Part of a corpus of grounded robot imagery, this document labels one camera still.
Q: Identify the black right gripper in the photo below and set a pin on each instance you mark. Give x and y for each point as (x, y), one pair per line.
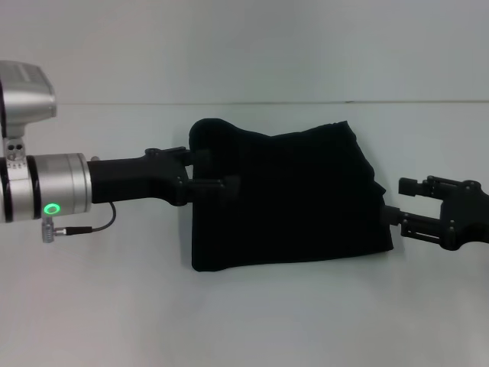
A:
(466, 218)

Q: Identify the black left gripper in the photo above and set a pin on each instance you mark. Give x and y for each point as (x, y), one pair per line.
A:
(133, 181)

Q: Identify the black shirt with white print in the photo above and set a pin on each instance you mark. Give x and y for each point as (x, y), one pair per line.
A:
(286, 199)

